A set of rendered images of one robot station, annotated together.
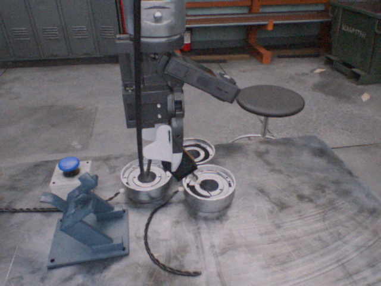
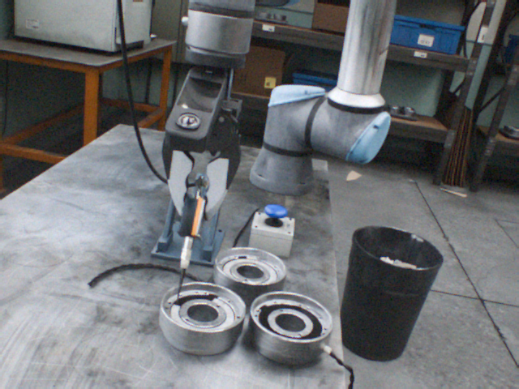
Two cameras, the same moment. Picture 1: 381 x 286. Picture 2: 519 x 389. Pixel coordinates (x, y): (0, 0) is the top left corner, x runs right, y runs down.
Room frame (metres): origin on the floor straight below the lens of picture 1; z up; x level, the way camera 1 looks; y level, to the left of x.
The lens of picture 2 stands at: (0.59, -0.55, 1.20)
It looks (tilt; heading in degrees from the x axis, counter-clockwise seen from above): 22 degrees down; 102
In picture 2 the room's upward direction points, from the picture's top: 10 degrees clockwise
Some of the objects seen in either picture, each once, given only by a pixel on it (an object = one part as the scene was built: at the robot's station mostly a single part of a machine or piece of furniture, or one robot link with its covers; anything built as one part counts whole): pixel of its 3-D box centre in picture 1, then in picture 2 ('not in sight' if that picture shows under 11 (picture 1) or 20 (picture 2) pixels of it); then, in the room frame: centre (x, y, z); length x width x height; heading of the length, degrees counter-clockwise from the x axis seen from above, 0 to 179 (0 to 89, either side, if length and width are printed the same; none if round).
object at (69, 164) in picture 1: (71, 170); (274, 220); (0.46, 0.24, 0.85); 0.04 x 0.04 x 0.05
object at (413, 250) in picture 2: not in sight; (383, 293); (0.76, 1.24, 0.21); 0.34 x 0.34 x 0.43
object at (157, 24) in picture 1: (155, 17); (216, 33); (0.38, 0.04, 1.15); 0.08 x 0.08 x 0.05
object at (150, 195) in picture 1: (147, 180); (249, 276); (0.46, 0.09, 0.82); 0.10 x 0.10 x 0.04
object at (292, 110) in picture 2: not in sight; (296, 115); (0.41, 0.57, 0.97); 0.13 x 0.12 x 0.14; 163
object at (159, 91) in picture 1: (153, 80); (211, 100); (0.38, 0.05, 1.07); 0.09 x 0.08 x 0.12; 101
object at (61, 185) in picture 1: (71, 180); (272, 232); (0.46, 0.25, 0.82); 0.08 x 0.07 x 0.05; 99
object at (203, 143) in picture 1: (191, 157); (289, 327); (0.54, -0.01, 0.82); 0.10 x 0.10 x 0.04
